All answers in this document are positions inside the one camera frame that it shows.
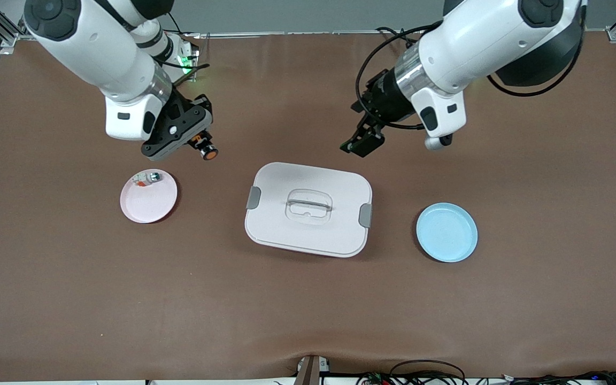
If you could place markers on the pink round plate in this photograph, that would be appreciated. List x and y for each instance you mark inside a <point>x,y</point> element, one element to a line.
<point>147,203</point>

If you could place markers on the light blue round plate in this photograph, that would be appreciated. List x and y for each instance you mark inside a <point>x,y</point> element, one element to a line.
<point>447,232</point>

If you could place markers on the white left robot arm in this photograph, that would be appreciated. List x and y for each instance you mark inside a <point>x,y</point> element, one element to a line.
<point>479,37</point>

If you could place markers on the orange button switch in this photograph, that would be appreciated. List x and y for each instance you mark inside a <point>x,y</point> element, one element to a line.
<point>209,153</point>

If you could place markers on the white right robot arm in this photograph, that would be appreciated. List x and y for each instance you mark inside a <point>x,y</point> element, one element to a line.
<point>89,48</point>

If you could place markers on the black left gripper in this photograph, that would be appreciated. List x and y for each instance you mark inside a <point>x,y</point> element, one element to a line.
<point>389,101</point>

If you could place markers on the white lidded storage box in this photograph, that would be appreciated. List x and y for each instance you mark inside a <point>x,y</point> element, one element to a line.
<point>308,235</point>

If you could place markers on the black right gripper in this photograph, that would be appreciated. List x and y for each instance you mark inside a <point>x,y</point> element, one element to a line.
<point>179,100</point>

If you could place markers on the white switch with green button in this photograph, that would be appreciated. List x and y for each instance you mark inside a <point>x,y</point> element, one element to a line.
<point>153,176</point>

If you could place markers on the grey box latch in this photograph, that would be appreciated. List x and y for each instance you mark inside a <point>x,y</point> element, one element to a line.
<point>366,215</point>
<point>253,198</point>

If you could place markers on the brown table mat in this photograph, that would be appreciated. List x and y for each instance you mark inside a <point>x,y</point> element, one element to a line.
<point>308,310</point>

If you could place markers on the camera mount post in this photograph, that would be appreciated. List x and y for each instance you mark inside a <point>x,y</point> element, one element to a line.
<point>308,371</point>

